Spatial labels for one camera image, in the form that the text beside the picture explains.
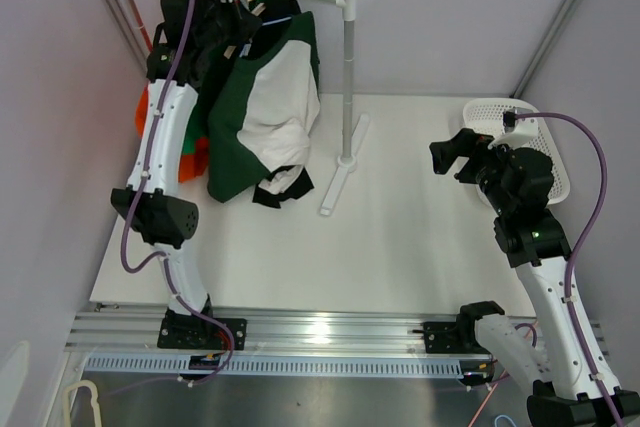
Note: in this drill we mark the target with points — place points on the green and white t shirt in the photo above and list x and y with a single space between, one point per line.
263 117

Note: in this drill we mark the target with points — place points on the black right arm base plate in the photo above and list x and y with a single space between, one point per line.
445 337

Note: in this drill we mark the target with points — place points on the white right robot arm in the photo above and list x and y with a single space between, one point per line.
568 382

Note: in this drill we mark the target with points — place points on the black t shirt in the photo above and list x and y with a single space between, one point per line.
285 183

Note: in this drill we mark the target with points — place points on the blue hanger on floor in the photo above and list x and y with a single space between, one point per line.
504 421

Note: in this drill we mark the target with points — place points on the pink hanger on floor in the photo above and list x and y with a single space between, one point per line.
490 392

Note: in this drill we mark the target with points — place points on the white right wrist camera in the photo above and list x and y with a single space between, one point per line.
519 129

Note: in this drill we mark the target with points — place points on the white perforated plastic basket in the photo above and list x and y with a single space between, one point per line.
485 116

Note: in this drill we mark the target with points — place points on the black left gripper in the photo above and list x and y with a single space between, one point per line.
247 25

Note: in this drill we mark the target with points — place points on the aluminium mounting rail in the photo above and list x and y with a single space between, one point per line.
135 328

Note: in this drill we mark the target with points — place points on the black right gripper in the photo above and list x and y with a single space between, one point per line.
465 142

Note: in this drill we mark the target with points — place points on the white metal clothes rack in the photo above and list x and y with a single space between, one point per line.
353 130

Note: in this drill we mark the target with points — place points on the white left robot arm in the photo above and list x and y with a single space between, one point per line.
159 225

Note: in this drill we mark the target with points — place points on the white slotted cable duct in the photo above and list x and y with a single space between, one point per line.
263 365

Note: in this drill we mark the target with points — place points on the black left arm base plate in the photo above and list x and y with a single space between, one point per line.
188 332

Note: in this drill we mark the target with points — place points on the light blue wire hanger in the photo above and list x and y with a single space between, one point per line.
247 46

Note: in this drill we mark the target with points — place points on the orange tank top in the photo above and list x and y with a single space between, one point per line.
190 167

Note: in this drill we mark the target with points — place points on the bright green t shirt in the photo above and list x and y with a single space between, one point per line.
195 146

